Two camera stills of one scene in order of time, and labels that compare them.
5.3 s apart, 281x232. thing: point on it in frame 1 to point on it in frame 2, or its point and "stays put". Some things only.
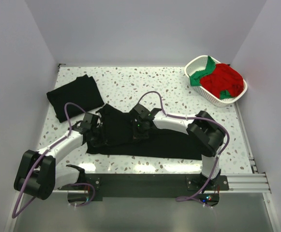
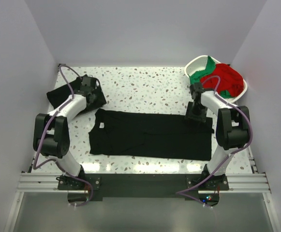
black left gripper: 92,134 to 93,97
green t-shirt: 195,78 stays put
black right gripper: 140,133 to 196,116
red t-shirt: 223,77 stays put
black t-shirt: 118,137 stays put
